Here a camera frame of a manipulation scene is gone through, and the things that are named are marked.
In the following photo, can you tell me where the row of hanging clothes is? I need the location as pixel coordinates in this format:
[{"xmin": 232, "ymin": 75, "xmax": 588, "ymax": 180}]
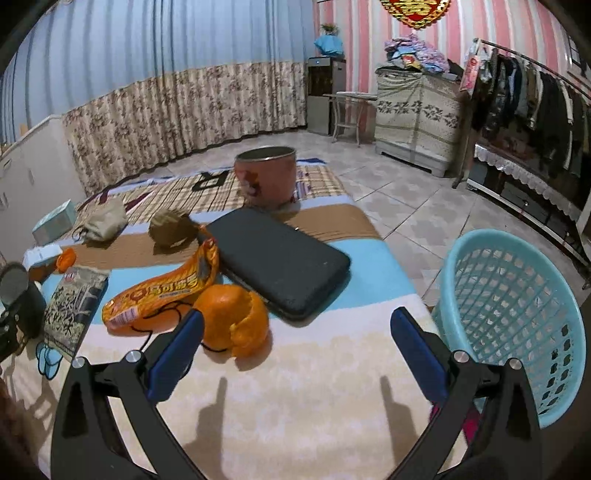
[{"xmin": 471, "ymin": 51, "xmax": 591, "ymax": 185}]

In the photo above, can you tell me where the white lace cloth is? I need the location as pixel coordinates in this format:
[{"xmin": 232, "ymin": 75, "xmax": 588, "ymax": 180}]
[{"xmin": 473, "ymin": 143, "xmax": 587, "ymax": 222}]

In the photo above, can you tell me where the white side cabinet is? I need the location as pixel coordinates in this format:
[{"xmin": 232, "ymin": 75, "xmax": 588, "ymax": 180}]
[{"xmin": 0, "ymin": 115, "xmax": 88, "ymax": 259}]

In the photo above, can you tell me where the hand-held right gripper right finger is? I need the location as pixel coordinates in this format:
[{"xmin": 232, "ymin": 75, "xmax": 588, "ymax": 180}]
[{"xmin": 390, "ymin": 307, "xmax": 541, "ymax": 480}]

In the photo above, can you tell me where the metal clothes rack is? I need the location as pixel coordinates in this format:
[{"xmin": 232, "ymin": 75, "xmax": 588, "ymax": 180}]
[{"xmin": 455, "ymin": 39, "xmax": 591, "ymax": 190}]

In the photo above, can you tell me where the dark printed snack packet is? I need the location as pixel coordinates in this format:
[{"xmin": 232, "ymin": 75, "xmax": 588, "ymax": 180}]
[{"xmin": 42, "ymin": 267, "xmax": 110, "ymax": 363}]

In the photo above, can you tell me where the pink hanging bag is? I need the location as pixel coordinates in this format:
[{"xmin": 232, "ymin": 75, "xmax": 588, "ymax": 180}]
[{"xmin": 459, "ymin": 44, "xmax": 485, "ymax": 97}]

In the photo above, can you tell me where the teal tissue box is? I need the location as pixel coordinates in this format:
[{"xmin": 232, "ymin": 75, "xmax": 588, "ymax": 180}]
[{"xmin": 31, "ymin": 199, "xmax": 78, "ymax": 246}]

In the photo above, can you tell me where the pink cup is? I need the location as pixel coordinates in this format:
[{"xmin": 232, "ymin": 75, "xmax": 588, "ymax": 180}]
[{"xmin": 233, "ymin": 146, "xmax": 297, "ymax": 208}]

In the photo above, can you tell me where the pile of folded clothes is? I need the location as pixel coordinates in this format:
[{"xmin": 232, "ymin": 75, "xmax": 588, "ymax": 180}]
[{"xmin": 384, "ymin": 33, "xmax": 451, "ymax": 75}]

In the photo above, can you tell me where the beige cloth pouch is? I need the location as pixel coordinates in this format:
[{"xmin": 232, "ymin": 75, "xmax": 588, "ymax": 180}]
[{"xmin": 74, "ymin": 199, "xmax": 129, "ymax": 243}]

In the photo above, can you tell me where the orange snack wrapper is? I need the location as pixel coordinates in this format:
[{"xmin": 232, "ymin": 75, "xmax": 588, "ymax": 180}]
[{"xmin": 102, "ymin": 226, "xmax": 221, "ymax": 330}]

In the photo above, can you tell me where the light blue plastic basket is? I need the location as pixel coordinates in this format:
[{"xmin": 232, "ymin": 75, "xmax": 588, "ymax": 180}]
[{"xmin": 431, "ymin": 228, "xmax": 586, "ymax": 428}]

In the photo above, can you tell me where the black zip case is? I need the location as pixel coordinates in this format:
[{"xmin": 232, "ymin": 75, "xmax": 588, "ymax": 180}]
[{"xmin": 205, "ymin": 208, "xmax": 352, "ymax": 324}]

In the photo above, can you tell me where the grey water dispenser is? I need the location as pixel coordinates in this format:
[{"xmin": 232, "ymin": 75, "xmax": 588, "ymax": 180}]
[{"xmin": 307, "ymin": 56, "xmax": 347, "ymax": 136}]

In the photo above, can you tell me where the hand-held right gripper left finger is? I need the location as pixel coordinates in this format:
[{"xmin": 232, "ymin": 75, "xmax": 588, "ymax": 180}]
[{"xmin": 50, "ymin": 307, "xmax": 206, "ymax": 480}]

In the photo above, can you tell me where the red wall decoration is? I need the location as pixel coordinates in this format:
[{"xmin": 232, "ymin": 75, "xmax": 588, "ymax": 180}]
[{"xmin": 379, "ymin": 0, "xmax": 452, "ymax": 31}]

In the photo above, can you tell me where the blue bag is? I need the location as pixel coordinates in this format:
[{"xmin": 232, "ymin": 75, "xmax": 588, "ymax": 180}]
[{"xmin": 315, "ymin": 34, "xmax": 345, "ymax": 58}]

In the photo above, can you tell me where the blue and floral curtain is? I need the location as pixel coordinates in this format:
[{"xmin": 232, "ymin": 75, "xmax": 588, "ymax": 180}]
[{"xmin": 0, "ymin": 0, "xmax": 319, "ymax": 195}]

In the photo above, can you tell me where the cloth covered cabinet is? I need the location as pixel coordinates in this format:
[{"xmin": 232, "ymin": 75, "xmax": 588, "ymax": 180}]
[{"xmin": 375, "ymin": 69, "xmax": 467, "ymax": 178}]

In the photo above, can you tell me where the thin black cord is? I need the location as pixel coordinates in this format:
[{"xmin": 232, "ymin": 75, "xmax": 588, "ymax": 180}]
[{"xmin": 129, "ymin": 300, "xmax": 232, "ymax": 358}]

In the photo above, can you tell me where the brown paper ball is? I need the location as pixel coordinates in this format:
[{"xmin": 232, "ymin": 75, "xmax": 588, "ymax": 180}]
[{"xmin": 148, "ymin": 210, "xmax": 200, "ymax": 252}]

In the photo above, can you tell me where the low black cabinet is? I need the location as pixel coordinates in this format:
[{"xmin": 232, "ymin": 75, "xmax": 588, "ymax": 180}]
[{"xmin": 466, "ymin": 143, "xmax": 591, "ymax": 268}]

